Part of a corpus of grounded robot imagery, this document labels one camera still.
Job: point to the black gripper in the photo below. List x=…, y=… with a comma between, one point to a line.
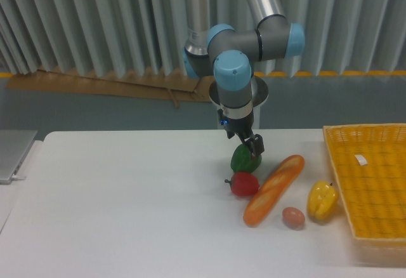
x=242, y=127

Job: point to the green toy bell pepper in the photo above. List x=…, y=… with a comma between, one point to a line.
x=242, y=161

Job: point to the red toy bell pepper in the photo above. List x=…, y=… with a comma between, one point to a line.
x=243, y=184

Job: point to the toy baguette bread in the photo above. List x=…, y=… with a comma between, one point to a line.
x=272, y=190

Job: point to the brown toy egg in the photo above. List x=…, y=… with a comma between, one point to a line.
x=293, y=217

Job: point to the yellow toy bell pepper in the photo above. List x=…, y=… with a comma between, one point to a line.
x=322, y=200

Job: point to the yellow woven basket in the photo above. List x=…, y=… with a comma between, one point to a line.
x=373, y=196

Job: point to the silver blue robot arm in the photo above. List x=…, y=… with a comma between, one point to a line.
x=220, y=51

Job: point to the brown cardboard sheet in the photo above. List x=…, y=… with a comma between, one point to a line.
x=178, y=89

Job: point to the white label tag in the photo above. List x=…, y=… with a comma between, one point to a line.
x=361, y=160

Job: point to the grey pleated curtain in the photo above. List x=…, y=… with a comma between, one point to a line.
x=119, y=36

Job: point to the silver laptop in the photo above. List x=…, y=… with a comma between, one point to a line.
x=15, y=145

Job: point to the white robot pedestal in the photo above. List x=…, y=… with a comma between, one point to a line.
x=258, y=100

